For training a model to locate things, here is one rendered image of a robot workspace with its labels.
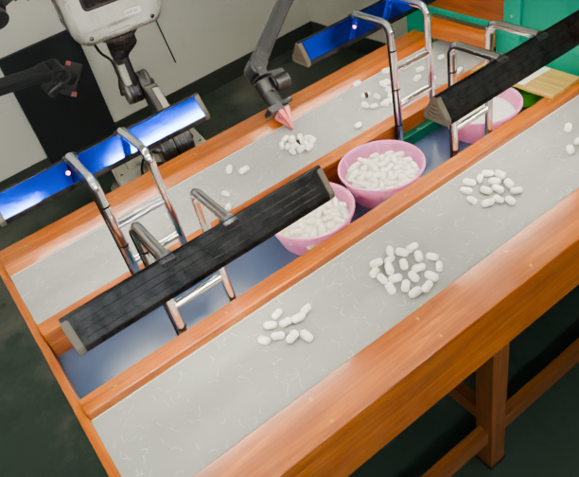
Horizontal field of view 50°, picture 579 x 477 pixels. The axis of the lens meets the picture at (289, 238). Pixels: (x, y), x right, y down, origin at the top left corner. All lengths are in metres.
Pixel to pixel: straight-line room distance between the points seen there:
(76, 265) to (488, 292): 1.18
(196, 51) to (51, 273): 2.55
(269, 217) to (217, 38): 3.10
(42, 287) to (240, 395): 0.78
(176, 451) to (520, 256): 0.92
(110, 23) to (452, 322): 1.53
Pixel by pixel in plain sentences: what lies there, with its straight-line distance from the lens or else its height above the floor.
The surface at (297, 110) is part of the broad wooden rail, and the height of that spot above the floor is 0.76.
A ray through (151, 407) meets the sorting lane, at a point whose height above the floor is 0.74.
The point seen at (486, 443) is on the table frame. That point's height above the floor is 0.14.
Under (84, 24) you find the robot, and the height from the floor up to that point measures 1.20.
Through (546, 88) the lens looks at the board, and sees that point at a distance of 2.25.
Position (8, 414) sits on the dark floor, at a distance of 2.79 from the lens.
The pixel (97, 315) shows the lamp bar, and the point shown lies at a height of 1.09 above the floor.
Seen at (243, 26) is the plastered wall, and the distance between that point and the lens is 4.44.
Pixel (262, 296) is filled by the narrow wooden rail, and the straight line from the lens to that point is 1.60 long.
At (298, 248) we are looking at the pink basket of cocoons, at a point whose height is 0.72.
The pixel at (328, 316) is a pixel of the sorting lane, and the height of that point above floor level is 0.74.
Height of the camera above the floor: 1.88
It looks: 40 degrees down
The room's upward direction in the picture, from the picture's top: 15 degrees counter-clockwise
